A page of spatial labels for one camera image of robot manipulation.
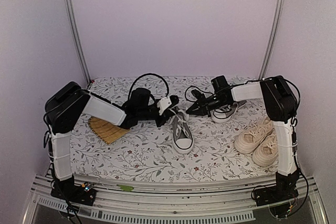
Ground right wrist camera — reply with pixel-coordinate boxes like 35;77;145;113
191;89;206;103

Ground aluminium frame post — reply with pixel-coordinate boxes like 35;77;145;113
258;0;285;79
64;0;91;84

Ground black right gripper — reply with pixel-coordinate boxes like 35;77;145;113
186;93;228;117

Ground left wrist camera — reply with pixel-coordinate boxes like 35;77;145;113
156;95;179;115

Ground beige sneaker outer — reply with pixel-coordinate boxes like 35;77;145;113
252;132;278;167

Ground floral patterned table mat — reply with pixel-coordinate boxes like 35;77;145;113
56;76;283;183

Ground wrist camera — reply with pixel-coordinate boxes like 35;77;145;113
191;89;206;103
156;95;179;115

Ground grey sneaker with white laces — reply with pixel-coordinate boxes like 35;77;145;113
170;106;194;154

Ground black left camera cable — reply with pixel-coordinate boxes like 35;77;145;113
130;73;170;101

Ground beige sneaker inner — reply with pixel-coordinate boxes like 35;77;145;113
234;117;274;154

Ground green tape piece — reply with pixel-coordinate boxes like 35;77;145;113
118;185;134;192

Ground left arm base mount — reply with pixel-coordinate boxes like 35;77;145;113
50;178;97;206

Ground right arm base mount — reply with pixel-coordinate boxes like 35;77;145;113
251;174;299;206

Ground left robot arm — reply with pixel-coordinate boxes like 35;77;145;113
43;81;179;200

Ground black right camera cable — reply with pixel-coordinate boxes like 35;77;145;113
184;85;211;103

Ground grey sneaker near bottle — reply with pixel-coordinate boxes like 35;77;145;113
211;101;246;123

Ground yellow bamboo fan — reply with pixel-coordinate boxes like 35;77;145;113
88;116;130;144

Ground right aluminium frame post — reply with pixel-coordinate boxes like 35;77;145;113
258;0;285;79

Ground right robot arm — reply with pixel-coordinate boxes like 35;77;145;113
186;76;300;177

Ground aluminium front rail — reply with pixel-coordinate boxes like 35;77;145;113
22;174;329;224

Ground black camera cable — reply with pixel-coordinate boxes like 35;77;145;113
130;73;170;101
184;85;211;103

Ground left aluminium frame post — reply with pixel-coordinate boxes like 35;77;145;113
64;0;91;84

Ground beige sneaker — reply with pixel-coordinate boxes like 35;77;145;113
252;132;278;167
234;117;274;154

